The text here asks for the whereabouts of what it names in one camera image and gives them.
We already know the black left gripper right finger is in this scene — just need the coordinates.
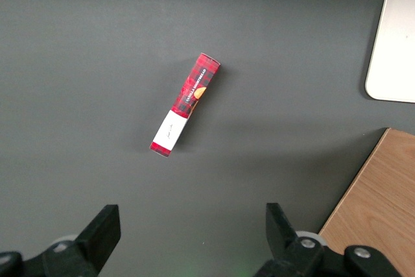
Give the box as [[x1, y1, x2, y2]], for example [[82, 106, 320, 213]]
[[254, 202, 344, 277]]

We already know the wooden two-drawer cabinet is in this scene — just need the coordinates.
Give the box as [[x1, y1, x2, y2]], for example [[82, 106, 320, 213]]
[[318, 127, 415, 277]]

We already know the red tartan shortbread box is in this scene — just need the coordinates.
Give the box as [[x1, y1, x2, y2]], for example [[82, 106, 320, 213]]
[[149, 52, 222, 158]]

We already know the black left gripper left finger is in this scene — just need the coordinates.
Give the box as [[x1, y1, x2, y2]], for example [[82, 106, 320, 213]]
[[38, 204, 122, 277]]

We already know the beige plastic tray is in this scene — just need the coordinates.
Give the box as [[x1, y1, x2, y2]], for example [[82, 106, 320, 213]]
[[364, 0, 415, 103]]

